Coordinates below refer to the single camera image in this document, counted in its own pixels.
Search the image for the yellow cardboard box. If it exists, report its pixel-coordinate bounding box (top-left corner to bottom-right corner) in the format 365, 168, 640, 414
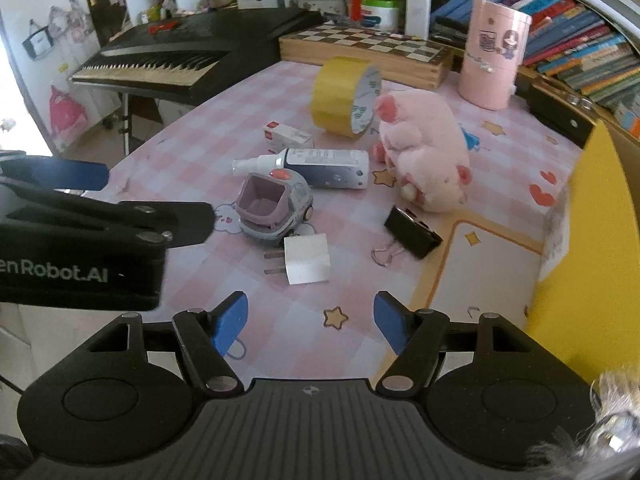
526, 122, 639, 382

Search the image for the yellow tape roll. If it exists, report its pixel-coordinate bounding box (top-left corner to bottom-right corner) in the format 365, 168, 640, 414
310, 56, 382, 139

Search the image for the black electronic keyboard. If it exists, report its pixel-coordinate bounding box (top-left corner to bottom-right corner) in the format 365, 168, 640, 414
72, 8, 323, 106

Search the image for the pink checkered tablecloth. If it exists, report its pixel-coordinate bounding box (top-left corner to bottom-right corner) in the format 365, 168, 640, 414
87, 62, 580, 385

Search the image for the white staples box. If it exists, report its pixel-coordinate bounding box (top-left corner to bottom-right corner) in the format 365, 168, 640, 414
264, 122, 314, 153

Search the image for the grey purple toy car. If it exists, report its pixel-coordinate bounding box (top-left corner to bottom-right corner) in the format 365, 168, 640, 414
235, 169, 314, 245

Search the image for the white spray bottle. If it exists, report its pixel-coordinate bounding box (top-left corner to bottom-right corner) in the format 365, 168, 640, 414
231, 148, 370, 190

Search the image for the pink plush pig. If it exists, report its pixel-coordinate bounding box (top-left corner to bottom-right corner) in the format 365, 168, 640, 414
373, 89, 473, 212

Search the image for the pink cylindrical canister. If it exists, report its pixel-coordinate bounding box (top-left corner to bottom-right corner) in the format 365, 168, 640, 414
458, 0, 532, 110

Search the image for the wooden chess board box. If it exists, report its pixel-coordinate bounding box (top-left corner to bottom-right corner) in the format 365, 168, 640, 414
279, 24, 454, 90

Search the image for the blue plastic bag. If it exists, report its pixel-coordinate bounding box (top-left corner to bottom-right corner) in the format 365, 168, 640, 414
461, 128, 480, 153

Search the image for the white power plug adapter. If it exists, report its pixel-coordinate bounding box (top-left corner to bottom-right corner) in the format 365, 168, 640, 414
264, 234, 331, 285

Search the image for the white green lidded jar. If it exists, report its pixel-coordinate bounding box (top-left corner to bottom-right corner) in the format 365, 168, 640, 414
360, 0, 401, 32

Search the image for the black binder clip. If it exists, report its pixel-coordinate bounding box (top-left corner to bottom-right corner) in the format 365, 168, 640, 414
370, 206, 442, 268

